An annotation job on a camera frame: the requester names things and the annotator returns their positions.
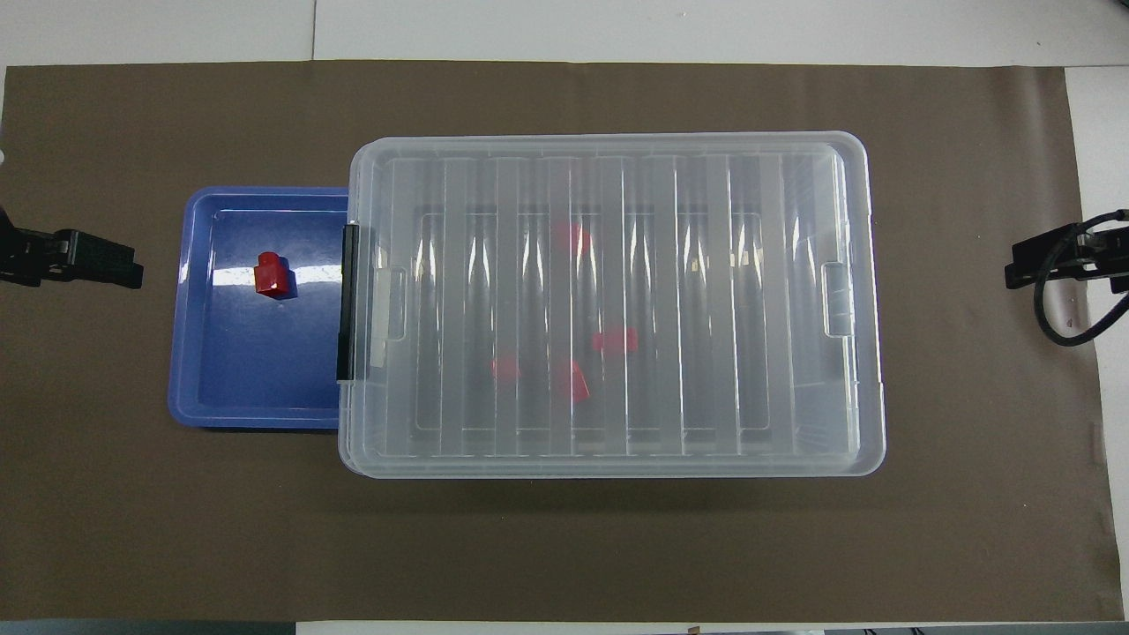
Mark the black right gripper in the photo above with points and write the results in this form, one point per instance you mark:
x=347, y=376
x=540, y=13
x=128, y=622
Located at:
x=1110, y=251

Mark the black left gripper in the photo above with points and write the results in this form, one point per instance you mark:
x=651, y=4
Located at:
x=31, y=256

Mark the clear ribbed box lid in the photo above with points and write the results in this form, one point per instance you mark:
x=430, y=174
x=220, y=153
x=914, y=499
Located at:
x=670, y=309

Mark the blue plastic tray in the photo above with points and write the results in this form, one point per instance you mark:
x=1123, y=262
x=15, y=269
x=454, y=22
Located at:
x=256, y=379

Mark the clear plastic storage box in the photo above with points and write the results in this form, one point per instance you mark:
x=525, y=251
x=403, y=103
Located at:
x=345, y=441

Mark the red block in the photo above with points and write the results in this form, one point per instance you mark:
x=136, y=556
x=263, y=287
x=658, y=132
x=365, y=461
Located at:
x=507, y=369
x=272, y=275
x=616, y=340
x=569, y=238
x=575, y=382

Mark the brown paper table mat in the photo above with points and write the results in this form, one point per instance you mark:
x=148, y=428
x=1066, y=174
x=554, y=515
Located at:
x=564, y=547

